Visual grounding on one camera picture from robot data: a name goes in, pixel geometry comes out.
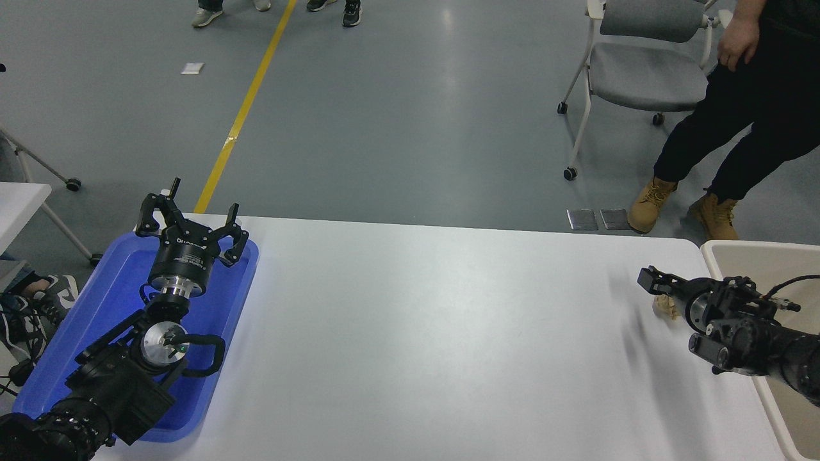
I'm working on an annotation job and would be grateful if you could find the seated person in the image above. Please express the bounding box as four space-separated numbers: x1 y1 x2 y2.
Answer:
0 256 81 385

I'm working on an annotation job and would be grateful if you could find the large pale dustbin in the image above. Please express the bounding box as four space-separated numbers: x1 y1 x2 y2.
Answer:
700 240 820 461

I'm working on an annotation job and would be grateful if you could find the tan paper ball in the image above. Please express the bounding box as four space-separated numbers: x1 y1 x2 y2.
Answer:
652 294 682 320

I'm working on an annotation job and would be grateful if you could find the standing person with tan boots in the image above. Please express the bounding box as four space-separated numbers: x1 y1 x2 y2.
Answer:
627 0 820 241

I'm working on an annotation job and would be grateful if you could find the person with grey shoes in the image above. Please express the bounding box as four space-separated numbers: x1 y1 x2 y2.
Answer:
191 0 272 28

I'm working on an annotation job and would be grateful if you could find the white side table with casters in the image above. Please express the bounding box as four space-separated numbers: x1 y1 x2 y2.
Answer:
0 125 104 267

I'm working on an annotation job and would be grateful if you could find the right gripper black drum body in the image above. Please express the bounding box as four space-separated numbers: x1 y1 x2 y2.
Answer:
684 278 732 336

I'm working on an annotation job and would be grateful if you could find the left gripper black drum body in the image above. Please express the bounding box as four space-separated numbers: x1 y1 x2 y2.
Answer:
149 221 223 290

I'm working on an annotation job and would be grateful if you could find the person with dark shoes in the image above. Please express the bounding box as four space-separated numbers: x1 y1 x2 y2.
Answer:
306 0 363 28

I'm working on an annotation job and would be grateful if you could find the person's hand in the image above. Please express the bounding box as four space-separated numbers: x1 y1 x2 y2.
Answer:
717 0 761 72

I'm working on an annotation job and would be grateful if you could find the grey office chair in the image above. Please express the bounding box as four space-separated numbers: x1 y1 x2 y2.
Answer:
557 0 721 182

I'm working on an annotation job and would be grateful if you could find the blue plastic tray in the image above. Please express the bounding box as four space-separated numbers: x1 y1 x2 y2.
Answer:
12 230 260 444

